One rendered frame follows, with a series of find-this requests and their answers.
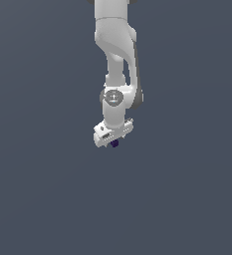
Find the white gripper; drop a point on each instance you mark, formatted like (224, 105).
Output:
(111, 132)

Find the small dark purple object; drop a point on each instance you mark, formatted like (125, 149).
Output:
(114, 143)

